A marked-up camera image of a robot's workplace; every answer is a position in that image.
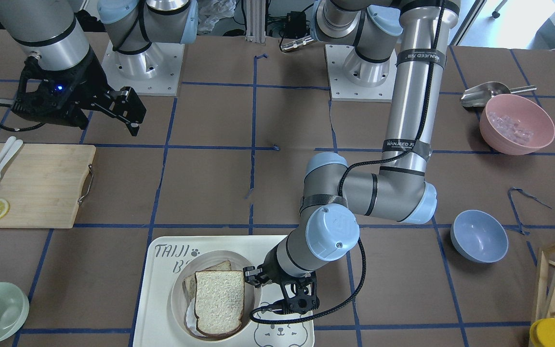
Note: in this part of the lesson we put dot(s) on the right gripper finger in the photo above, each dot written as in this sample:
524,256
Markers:
133,128

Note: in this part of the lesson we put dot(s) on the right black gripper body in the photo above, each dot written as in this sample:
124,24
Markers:
90,81

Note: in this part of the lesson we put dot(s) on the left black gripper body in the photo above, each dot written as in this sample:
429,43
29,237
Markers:
271,270

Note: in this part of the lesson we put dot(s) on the cream round plate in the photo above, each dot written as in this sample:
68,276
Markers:
179,303

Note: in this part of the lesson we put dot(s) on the bread slice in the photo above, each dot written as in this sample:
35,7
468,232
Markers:
189,283
219,302

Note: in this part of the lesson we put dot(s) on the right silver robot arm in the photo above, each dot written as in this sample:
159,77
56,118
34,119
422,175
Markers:
50,31

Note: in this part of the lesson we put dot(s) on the bread slice on plate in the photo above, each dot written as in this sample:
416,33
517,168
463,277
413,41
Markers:
189,283

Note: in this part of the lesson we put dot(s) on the wooden cutting board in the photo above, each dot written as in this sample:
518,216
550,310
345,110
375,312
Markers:
43,184

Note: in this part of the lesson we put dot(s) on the fried egg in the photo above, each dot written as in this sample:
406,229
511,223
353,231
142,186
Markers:
191,319

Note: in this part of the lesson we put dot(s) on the cream bear tray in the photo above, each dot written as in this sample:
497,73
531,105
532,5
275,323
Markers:
167,256

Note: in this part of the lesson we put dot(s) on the blue bowl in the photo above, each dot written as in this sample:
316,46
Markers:
479,237

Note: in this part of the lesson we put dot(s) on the yellow mug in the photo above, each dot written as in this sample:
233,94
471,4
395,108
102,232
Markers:
542,333

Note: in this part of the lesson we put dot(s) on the metal scoop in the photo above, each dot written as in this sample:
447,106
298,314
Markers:
479,95

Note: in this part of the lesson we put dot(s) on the pink bowl with ice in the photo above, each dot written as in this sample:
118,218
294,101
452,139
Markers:
515,125

